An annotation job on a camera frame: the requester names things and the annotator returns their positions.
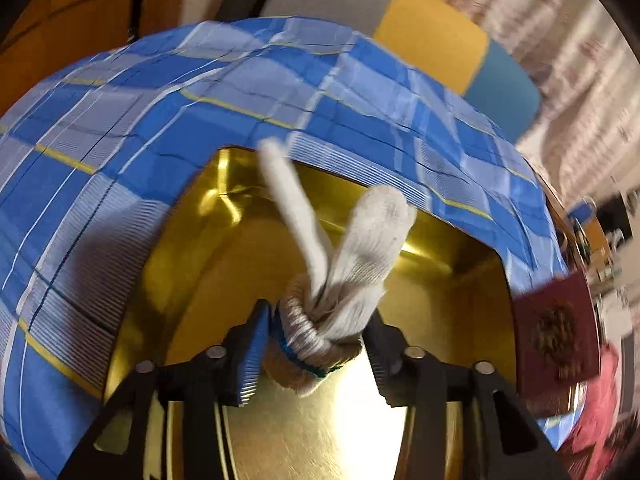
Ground gold metal tin box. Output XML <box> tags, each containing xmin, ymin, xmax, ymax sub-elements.
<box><xmin>105</xmin><ymin>143</ymin><xmax>518</xmax><ymax>479</ymax></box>

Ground brown wooden cabinet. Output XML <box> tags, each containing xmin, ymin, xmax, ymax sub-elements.
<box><xmin>1</xmin><ymin>0</ymin><xmax>182</xmax><ymax>112</ymax></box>

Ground pink gold-crest box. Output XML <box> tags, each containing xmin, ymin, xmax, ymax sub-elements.
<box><xmin>513</xmin><ymin>271</ymin><xmax>600</xmax><ymax>418</ymax></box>

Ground beige patterned curtain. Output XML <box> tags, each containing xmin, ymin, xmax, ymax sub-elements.
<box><xmin>444</xmin><ymin>0</ymin><xmax>639</xmax><ymax>204</ymax></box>

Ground white knitted work gloves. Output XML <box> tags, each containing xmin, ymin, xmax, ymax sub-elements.
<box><xmin>258</xmin><ymin>138</ymin><xmax>416</xmax><ymax>396</ymax></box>

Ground grey yellow blue chair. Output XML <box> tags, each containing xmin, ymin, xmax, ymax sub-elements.
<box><xmin>262</xmin><ymin>0</ymin><xmax>541</xmax><ymax>143</ymax></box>

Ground blue plaid tablecloth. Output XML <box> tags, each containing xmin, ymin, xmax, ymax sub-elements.
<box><xmin>1</xmin><ymin>18</ymin><xmax>566</xmax><ymax>479</ymax></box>

